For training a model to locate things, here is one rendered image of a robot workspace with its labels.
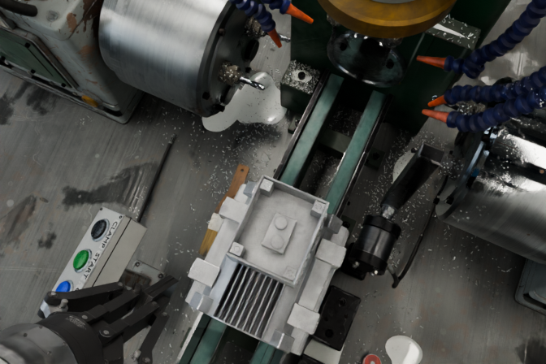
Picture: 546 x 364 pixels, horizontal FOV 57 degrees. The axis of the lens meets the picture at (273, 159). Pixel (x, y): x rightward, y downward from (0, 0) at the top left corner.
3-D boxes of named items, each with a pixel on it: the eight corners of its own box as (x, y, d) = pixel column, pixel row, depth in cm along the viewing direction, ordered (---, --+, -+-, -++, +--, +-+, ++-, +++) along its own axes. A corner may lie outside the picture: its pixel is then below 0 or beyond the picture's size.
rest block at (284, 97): (291, 84, 112) (292, 56, 101) (319, 95, 111) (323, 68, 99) (279, 106, 110) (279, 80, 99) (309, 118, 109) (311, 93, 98)
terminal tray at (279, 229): (262, 187, 76) (260, 172, 69) (327, 214, 74) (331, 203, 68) (228, 260, 73) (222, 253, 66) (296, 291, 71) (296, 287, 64)
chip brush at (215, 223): (233, 162, 106) (233, 161, 105) (255, 169, 106) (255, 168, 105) (197, 254, 100) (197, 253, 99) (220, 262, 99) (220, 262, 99)
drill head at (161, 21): (132, -19, 108) (88, -116, 84) (285, 42, 102) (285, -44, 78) (68, 75, 101) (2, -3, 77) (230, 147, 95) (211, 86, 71)
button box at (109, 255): (125, 218, 82) (100, 203, 78) (149, 227, 77) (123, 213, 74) (68, 316, 77) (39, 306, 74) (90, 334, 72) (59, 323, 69)
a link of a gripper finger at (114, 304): (70, 359, 47) (58, 350, 47) (130, 315, 58) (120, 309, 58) (88, 323, 46) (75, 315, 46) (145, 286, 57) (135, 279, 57)
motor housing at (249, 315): (245, 201, 91) (236, 169, 73) (343, 243, 88) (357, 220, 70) (196, 305, 85) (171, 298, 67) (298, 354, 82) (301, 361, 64)
